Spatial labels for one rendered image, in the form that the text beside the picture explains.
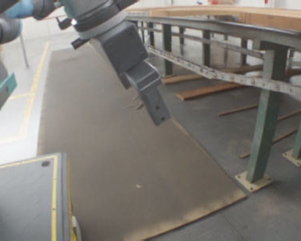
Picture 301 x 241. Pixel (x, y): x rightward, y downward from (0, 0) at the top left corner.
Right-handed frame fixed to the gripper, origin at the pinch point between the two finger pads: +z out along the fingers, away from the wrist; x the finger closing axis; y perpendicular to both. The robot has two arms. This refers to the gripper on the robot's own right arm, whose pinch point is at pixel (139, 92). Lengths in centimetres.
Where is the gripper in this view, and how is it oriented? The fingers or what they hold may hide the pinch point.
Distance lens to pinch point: 39.7
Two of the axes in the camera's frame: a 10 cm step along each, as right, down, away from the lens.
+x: 4.3, 5.1, -7.5
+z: 3.7, 6.5, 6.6
